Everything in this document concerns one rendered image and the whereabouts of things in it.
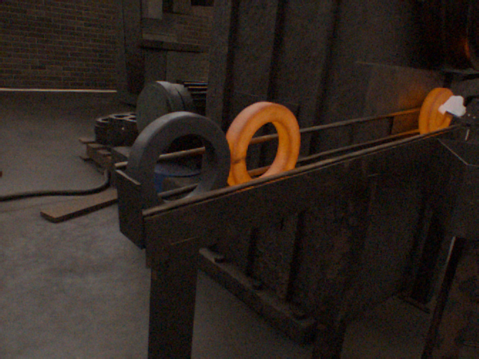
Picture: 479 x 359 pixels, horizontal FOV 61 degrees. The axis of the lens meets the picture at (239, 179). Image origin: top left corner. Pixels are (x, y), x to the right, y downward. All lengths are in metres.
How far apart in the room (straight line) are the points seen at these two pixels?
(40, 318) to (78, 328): 0.14
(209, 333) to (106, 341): 0.31
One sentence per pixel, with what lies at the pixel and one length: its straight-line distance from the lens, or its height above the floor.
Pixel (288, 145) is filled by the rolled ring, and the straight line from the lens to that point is 0.83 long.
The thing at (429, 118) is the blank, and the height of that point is 0.74.
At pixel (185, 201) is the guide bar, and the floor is 0.63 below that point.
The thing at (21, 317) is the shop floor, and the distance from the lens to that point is 1.52.
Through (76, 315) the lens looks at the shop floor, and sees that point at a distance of 1.49.
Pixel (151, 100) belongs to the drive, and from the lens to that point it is 2.15.
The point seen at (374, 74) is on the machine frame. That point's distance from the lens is 1.16.
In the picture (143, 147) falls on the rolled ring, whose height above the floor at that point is 0.72.
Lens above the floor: 0.87
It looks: 18 degrees down
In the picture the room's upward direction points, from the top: 6 degrees clockwise
